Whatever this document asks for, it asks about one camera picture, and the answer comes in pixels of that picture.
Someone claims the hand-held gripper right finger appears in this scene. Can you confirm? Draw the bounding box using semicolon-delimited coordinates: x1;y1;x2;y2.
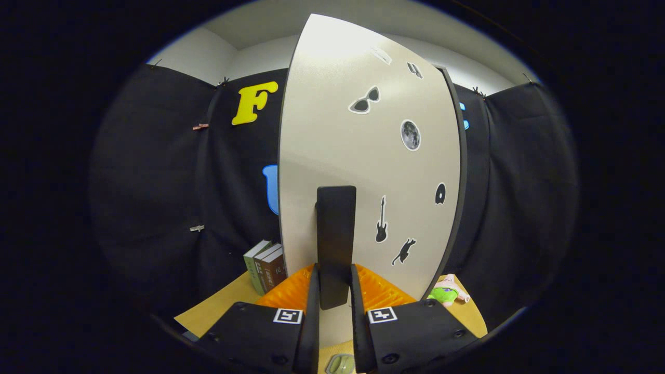
349;263;478;373

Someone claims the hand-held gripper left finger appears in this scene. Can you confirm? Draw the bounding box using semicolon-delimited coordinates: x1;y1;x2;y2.
195;263;320;374

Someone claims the small pale green object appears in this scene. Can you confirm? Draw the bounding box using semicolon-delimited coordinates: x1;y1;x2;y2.
325;353;357;374

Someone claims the black door handle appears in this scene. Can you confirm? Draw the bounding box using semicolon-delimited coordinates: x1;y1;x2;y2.
316;185;357;311

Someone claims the brown book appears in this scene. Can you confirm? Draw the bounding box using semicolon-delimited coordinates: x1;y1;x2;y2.
254;243;287;294

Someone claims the green book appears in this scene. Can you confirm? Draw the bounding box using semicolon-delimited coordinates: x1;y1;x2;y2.
243;240;272;296

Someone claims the green pink plush toy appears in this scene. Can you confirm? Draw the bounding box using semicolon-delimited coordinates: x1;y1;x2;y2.
427;274;471;307

